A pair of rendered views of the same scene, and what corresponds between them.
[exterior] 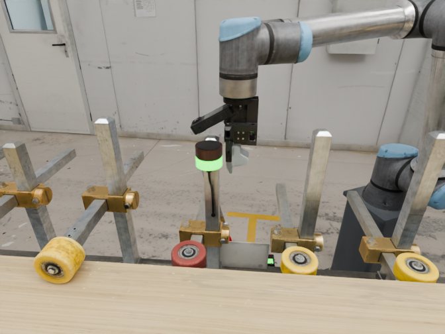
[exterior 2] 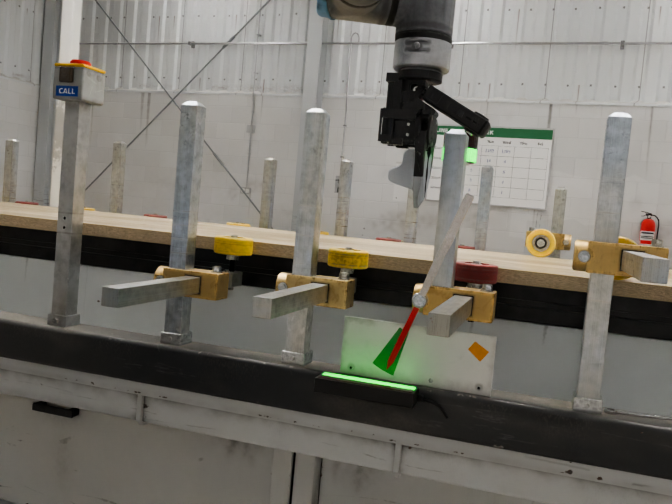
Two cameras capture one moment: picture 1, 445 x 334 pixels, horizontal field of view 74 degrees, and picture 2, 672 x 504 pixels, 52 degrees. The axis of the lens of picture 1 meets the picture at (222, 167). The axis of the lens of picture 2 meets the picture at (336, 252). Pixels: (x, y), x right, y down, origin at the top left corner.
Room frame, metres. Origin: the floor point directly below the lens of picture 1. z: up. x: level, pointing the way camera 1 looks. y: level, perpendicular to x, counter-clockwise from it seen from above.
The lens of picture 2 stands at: (1.83, 0.10, 0.99)
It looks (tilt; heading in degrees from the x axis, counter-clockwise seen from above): 4 degrees down; 192
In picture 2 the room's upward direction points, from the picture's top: 5 degrees clockwise
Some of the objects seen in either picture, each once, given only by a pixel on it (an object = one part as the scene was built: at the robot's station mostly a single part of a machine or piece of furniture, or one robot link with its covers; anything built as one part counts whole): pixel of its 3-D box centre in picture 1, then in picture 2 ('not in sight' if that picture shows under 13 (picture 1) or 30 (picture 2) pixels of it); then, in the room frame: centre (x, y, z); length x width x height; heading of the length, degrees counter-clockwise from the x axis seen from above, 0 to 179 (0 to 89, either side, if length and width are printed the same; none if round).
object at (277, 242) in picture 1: (295, 240); (314, 289); (0.62, -0.20, 0.84); 0.14 x 0.06 x 0.05; 85
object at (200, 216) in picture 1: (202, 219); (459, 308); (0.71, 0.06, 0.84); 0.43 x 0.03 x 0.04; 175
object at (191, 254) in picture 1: (189, 268); (473, 291); (0.51, 0.08, 0.85); 0.08 x 0.08 x 0.11
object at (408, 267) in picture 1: (410, 282); (232, 262); (0.46, -0.42, 0.85); 0.08 x 0.08 x 0.11
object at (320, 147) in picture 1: (308, 217); (307, 242); (0.62, -0.22, 0.92); 0.04 x 0.04 x 0.48; 85
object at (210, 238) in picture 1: (204, 234); (454, 301); (0.64, 0.05, 0.85); 0.14 x 0.06 x 0.05; 85
